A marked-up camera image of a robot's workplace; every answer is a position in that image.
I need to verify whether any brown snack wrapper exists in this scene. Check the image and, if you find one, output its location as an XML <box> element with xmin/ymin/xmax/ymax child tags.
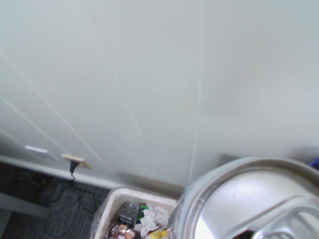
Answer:
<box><xmin>105</xmin><ymin>221</ymin><xmax>142</xmax><ymax>239</ymax></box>

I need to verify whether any crumpled white tissue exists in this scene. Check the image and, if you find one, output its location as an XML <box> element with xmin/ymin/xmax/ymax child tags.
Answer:
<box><xmin>134</xmin><ymin>203</ymin><xmax>173</xmax><ymax>238</ymax></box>

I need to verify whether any yellow snack wrapper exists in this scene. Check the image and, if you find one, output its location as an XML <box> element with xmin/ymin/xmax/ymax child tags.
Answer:
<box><xmin>149</xmin><ymin>228</ymin><xmax>170</xmax><ymax>239</ymax></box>

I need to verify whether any silver aluminium drink can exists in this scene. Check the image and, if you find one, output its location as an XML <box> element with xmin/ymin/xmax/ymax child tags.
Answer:
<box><xmin>167</xmin><ymin>156</ymin><xmax>319</xmax><ymax>239</ymax></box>

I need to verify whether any white wall outlet plate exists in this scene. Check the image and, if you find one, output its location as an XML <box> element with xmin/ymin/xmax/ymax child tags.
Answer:
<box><xmin>25</xmin><ymin>145</ymin><xmax>48</xmax><ymax>154</ymax></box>

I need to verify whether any grey crumpled plastic cup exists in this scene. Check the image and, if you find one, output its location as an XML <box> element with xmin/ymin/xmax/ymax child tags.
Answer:
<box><xmin>117</xmin><ymin>200</ymin><xmax>141</xmax><ymax>225</ymax></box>

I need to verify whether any black power cable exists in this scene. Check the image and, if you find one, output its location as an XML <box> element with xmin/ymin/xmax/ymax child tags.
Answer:
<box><xmin>9</xmin><ymin>160</ymin><xmax>98</xmax><ymax>212</ymax></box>

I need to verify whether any beige wall power outlet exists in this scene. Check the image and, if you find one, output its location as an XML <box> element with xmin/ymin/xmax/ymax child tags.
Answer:
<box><xmin>61</xmin><ymin>153</ymin><xmax>93</xmax><ymax>170</ymax></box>

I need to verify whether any white trash bin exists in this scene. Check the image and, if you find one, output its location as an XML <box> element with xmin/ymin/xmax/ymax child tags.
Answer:
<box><xmin>91</xmin><ymin>186</ymin><xmax>178</xmax><ymax>239</ymax></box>

